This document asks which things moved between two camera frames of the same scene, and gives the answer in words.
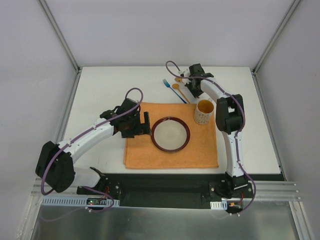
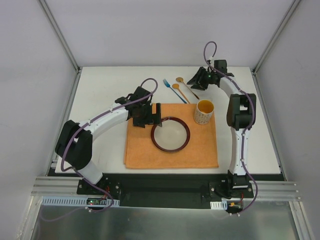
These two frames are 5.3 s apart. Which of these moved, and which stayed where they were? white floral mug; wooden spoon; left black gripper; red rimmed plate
Moved: left black gripper
Stayed: wooden spoon; red rimmed plate; white floral mug
